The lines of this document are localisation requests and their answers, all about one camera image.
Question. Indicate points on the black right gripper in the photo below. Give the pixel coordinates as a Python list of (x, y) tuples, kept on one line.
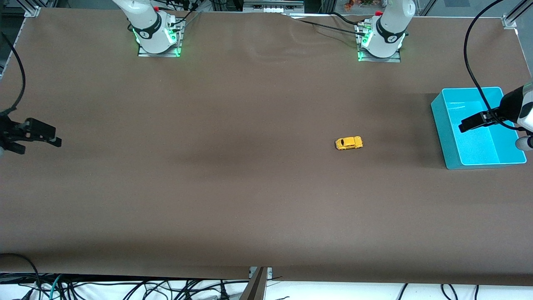
[(7, 131)]

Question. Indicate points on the cyan plastic storage bin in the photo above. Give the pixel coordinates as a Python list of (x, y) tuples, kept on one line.
[(479, 150)]

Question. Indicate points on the yellow beetle toy car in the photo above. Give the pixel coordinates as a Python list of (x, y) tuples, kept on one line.
[(349, 142)]

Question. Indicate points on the grey table leg post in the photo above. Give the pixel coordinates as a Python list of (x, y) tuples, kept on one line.
[(256, 287)]

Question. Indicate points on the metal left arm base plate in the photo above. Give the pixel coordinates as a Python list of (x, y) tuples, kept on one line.
[(395, 59)]

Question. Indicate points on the white power strip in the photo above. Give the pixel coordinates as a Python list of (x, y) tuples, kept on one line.
[(270, 8)]

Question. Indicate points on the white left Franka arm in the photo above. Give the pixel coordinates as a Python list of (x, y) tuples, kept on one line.
[(387, 33)]

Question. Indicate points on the brown table cover sheet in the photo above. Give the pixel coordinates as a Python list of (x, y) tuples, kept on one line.
[(266, 187)]

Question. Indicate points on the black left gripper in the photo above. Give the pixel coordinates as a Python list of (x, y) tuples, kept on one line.
[(509, 107)]

